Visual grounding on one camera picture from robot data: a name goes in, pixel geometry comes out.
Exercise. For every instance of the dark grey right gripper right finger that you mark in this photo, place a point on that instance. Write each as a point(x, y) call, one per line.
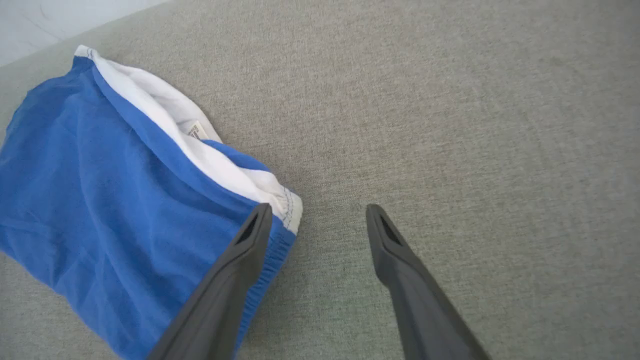
point(415, 300)

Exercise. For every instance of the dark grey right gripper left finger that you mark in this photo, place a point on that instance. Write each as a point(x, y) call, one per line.
point(225, 295)

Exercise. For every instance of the blue and white garment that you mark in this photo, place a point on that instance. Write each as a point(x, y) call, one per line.
point(100, 210)

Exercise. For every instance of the grey fabric sofa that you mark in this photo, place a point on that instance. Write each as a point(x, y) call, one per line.
point(450, 125)

